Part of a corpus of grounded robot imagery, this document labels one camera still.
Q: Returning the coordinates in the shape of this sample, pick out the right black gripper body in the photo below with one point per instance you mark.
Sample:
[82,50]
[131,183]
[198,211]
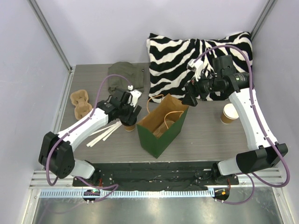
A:
[194,89]

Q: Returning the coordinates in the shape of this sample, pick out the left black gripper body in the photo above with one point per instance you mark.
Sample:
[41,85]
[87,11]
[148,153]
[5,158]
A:
[130,113]

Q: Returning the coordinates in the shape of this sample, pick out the brown paper coffee cup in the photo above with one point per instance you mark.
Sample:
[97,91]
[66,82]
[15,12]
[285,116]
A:
[129,128]

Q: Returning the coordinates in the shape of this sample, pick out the green paper gift bag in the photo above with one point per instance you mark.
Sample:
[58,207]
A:
[170,108]

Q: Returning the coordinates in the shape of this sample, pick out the brown paper cups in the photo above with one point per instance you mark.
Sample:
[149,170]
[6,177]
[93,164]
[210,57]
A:
[229,114]

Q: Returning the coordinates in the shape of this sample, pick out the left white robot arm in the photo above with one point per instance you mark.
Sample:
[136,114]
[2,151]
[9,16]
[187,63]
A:
[57,150]

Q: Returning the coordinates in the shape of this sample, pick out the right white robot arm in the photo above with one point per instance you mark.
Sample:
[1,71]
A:
[235,86]

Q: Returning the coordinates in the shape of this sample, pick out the white paper straw upper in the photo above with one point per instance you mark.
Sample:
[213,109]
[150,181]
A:
[110,133]

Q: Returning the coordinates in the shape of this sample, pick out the white paper straw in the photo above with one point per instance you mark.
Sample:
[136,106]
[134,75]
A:
[110,133]
[100,137]
[104,129]

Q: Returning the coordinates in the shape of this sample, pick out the white paper straw middle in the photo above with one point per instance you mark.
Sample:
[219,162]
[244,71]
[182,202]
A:
[104,129]

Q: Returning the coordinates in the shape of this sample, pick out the zebra print pillow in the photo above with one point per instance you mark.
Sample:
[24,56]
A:
[169,59]

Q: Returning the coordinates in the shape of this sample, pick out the white paper straw lower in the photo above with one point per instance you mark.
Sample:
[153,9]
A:
[100,137]

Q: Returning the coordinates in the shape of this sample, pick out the olive green folded cloth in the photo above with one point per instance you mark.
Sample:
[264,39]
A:
[133,73]

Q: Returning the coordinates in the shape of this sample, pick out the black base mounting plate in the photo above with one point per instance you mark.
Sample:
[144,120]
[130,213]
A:
[115,173]

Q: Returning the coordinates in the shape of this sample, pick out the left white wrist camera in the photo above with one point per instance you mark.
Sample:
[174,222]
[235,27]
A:
[134,96]

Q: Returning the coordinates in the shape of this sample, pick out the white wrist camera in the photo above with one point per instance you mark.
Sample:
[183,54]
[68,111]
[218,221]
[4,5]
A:
[134,96]
[195,66]

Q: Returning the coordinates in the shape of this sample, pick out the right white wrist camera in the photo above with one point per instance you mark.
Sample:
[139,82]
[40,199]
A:
[195,66]

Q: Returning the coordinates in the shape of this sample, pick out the aluminium front rail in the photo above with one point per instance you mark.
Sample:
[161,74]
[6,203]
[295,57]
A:
[71,187]

